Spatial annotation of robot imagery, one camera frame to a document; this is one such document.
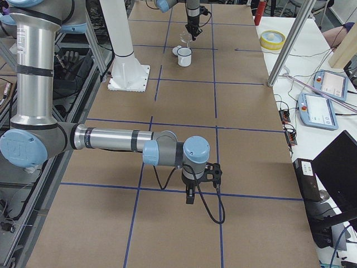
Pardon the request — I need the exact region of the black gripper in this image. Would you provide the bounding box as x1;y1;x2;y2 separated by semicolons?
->
182;178;197;204
185;16;201;41

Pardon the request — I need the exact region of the clear glass funnel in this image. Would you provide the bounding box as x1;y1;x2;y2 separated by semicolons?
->
179;32;192;48

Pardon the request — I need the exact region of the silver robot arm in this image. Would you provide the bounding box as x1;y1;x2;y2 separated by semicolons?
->
1;1;210;204
154;0;202;41

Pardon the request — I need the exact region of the white enamel mug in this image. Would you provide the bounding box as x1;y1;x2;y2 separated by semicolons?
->
177;47;192;67

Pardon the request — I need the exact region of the white ceramic lid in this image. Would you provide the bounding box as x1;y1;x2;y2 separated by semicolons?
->
172;46;181;56

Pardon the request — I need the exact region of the red cylinder bottle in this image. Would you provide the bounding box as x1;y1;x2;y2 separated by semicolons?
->
254;0;267;26

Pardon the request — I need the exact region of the yellow tape roll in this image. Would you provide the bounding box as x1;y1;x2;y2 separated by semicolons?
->
259;30;286;51

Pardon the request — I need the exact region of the black box with label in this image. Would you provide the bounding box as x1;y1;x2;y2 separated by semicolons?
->
293;158;321;202

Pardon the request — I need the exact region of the orange black connector block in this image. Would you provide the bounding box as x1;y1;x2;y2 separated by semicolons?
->
279;109;291;124

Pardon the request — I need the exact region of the lower teach pendant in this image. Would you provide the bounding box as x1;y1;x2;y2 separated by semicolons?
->
298;93;339;130

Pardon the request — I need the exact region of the teach pendant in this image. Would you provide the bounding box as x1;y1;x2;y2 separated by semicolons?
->
313;70;348;102
298;93;339;130

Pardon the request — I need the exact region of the upper teach pendant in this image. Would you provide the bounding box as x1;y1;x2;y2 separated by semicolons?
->
313;70;348;102

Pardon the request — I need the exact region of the black monitor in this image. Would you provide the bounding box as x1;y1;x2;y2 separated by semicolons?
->
312;130;356;212

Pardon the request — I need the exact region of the wooden beam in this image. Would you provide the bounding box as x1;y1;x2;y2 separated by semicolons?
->
329;23;356;69

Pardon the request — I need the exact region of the black braided cable left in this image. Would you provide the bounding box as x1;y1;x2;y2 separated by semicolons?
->
198;11;213;28

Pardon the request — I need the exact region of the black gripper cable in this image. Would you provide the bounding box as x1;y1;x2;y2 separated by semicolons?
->
152;163;225;224

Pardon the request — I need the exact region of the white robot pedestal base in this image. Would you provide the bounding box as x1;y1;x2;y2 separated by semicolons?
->
100;0;150;92

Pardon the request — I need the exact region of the aluminium frame post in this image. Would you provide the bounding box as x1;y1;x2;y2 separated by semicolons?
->
267;0;316;87

